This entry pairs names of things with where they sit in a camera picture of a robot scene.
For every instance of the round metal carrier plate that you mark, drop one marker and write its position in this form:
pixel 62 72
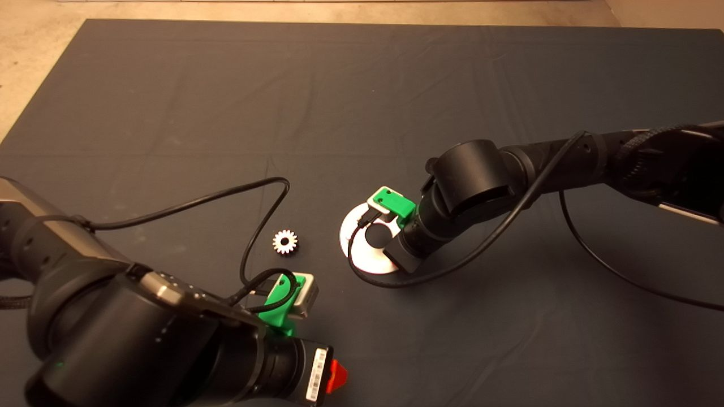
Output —
pixel 373 261

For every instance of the green right camera mount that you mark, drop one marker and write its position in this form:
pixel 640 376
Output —
pixel 396 204

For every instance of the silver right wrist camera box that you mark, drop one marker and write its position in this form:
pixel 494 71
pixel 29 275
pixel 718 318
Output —
pixel 376 200

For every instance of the dark grey table cloth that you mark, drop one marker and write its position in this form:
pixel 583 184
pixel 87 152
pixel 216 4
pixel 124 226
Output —
pixel 362 113

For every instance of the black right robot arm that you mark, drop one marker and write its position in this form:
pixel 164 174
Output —
pixel 475 175

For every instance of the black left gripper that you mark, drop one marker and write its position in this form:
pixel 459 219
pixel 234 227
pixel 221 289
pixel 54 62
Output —
pixel 288 373

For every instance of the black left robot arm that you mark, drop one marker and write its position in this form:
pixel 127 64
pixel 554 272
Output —
pixel 113 345

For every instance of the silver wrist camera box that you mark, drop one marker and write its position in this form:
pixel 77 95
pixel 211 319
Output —
pixel 307 298
pixel 376 200

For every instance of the small steel planetary gear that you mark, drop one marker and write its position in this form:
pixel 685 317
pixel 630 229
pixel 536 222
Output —
pixel 285 236

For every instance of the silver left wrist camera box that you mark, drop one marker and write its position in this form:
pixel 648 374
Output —
pixel 307 298

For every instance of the green left camera mount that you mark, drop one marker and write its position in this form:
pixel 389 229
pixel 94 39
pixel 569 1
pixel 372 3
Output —
pixel 277 311

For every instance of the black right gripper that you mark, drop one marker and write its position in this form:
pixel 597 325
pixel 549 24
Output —
pixel 416 243

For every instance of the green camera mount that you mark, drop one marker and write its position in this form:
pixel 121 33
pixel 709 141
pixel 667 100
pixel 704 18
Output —
pixel 277 311
pixel 396 204

